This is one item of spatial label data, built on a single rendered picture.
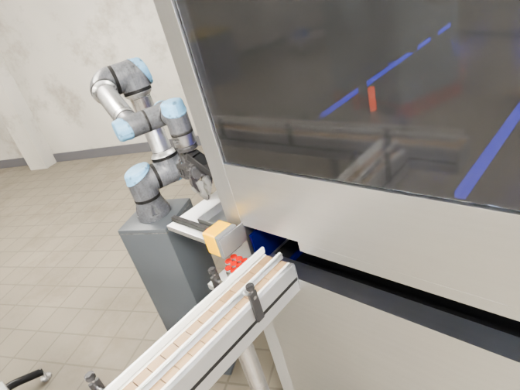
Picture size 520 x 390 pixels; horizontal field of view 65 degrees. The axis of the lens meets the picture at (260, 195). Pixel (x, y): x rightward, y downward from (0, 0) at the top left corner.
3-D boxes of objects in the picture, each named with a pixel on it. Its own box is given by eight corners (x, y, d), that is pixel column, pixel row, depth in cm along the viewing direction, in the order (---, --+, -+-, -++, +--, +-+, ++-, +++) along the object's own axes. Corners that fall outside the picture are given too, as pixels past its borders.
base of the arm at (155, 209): (131, 224, 181) (123, 205, 177) (148, 205, 193) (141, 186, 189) (160, 222, 176) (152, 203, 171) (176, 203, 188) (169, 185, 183)
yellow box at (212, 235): (242, 244, 117) (236, 224, 114) (225, 259, 113) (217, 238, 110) (224, 238, 122) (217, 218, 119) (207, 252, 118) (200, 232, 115)
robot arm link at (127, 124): (75, 71, 159) (113, 122, 127) (103, 62, 163) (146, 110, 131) (87, 97, 167) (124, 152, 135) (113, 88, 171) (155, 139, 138)
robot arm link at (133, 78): (155, 186, 186) (104, 66, 166) (186, 172, 192) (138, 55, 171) (162, 191, 176) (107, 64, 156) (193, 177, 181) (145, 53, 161)
